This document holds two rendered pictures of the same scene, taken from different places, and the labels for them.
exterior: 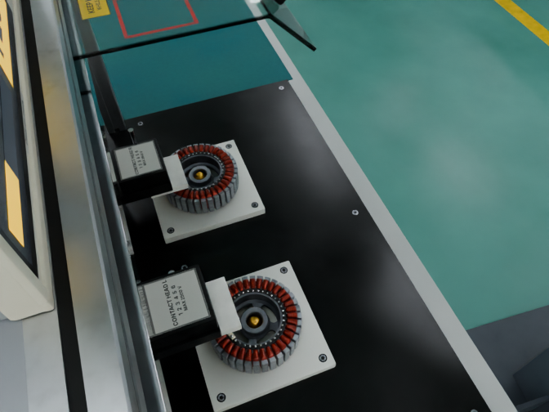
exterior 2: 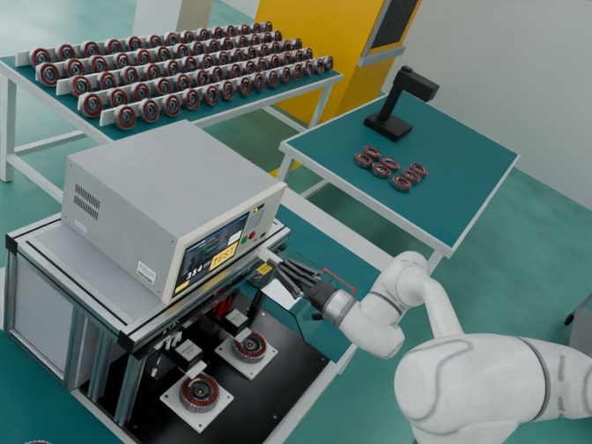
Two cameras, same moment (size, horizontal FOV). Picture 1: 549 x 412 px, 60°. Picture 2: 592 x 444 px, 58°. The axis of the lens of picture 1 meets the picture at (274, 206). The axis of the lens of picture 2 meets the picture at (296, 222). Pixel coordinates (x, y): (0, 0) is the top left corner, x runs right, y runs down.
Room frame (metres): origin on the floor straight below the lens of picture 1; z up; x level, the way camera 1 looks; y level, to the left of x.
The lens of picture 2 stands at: (-0.45, -0.62, 2.10)
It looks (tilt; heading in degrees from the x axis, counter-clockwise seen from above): 34 degrees down; 40
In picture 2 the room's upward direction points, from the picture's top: 23 degrees clockwise
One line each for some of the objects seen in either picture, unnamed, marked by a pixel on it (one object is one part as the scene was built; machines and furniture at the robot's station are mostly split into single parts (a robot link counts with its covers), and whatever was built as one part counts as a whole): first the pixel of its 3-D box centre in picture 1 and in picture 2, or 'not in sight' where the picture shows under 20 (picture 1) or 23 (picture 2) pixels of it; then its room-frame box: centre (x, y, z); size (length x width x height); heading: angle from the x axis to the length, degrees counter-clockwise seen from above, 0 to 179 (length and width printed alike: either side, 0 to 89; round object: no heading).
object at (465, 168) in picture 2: not in sight; (395, 194); (2.49, 1.10, 0.38); 1.85 x 1.10 x 0.75; 21
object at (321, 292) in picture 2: not in sight; (315, 291); (0.46, -0.02, 1.18); 0.09 x 0.08 x 0.07; 111
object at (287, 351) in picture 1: (254, 322); (199, 392); (0.23, 0.02, 0.80); 0.11 x 0.11 x 0.04
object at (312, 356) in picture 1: (255, 330); (197, 397); (0.23, 0.02, 0.78); 0.15 x 0.15 x 0.01; 21
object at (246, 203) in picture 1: (202, 187); (247, 351); (0.45, 0.11, 0.78); 0.15 x 0.15 x 0.01; 21
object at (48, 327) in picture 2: not in sight; (43, 320); (-0.11, 0.33, 0.91); 0.28 x 0.03 x 0.32; 111
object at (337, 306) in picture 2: not in sight; (338, 307); (0.49, -0.08, 1.18); 0.09 x 0.06 x 0.09; 21
